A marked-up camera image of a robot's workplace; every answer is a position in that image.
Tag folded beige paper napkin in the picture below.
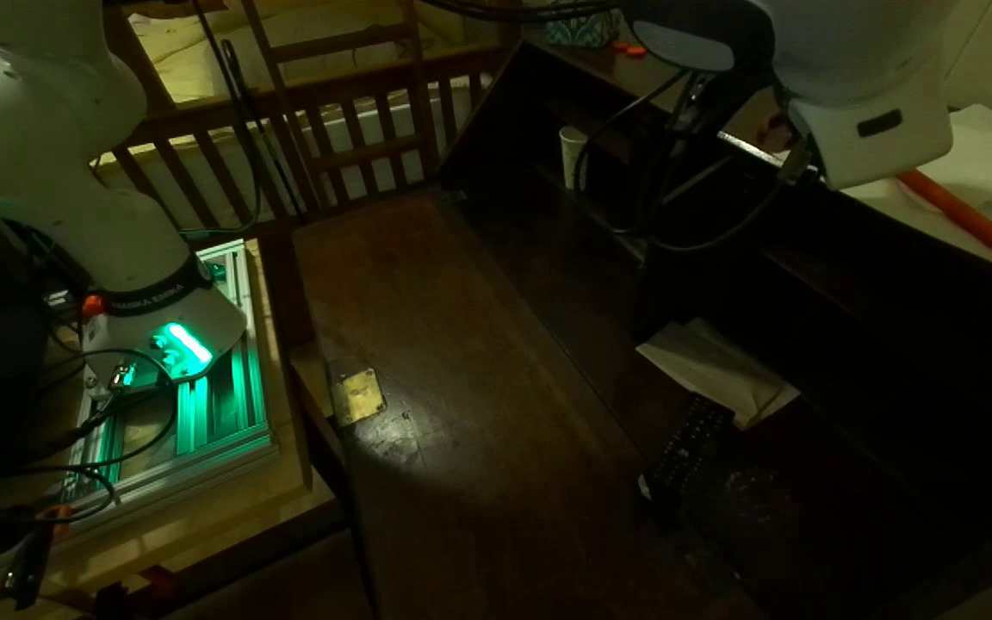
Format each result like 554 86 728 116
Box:
632 317 802 433

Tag black clamp with orange grip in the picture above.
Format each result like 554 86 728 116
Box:
0 502 75 613

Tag small white cup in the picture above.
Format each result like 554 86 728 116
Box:
554 124 592 193

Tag wooden slatted railing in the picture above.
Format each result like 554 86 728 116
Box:
79 0 527 244

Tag dark wooden secretary desk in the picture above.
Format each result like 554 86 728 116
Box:
257 9 992 620

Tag white paper towel sheet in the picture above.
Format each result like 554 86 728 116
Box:
845 101 992 273

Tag black remote control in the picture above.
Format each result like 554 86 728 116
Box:
637 391 745 530

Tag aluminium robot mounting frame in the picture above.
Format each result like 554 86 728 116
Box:
51 235 279 511

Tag patterned teal container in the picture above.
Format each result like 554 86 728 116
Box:
542 7 623 52

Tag orange silicone spatula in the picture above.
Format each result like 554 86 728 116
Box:
894 164 992 282

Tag brass lock plate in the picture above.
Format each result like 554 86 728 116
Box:
329 365 388 432

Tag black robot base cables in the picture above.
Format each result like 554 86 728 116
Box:
0 341 179 543

